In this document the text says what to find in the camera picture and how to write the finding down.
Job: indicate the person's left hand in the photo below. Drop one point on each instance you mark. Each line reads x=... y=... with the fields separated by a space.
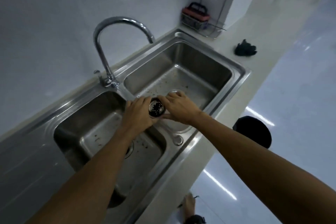
x=135 y=117

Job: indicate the person's right hand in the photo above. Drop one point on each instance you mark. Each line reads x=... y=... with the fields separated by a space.
x=182 y=109

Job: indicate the person's left fingers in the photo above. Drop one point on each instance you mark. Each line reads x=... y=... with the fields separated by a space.
x=140 y=101

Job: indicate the person's right thumb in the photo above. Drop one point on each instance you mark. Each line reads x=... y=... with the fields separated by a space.
x=166 y=116

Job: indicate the round metal sink strainer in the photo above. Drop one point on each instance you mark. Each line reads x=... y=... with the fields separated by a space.
x=157 y=107

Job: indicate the person's right forearm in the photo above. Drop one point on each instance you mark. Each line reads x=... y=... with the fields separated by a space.
x=262 y=171

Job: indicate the person's left forearm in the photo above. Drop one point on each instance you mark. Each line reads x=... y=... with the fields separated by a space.
x=89 y=181

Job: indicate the metal sink drain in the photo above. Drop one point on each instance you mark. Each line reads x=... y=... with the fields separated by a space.
x=129 y=150
x=173 y=91

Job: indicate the round metal sink hole cap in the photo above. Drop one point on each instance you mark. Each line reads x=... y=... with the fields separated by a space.
x=177 y=140

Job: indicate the stainless steel double sink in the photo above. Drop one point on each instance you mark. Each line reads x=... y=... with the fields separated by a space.
x=183 y=66

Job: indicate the chrome gooseneck faucet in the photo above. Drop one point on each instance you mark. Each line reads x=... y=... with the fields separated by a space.
x=105 y=55

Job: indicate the person's foot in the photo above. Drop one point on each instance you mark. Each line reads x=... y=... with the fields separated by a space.
x=189 y=204

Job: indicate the round black stool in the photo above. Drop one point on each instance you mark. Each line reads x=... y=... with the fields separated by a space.
x=256 y=130

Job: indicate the red and black basket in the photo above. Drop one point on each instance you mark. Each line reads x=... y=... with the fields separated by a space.
x=195 y=16

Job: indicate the crumpled black cloth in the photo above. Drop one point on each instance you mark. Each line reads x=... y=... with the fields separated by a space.
x=245 y=48

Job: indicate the black shoe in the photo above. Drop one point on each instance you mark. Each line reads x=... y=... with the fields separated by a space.
x=195 y=220

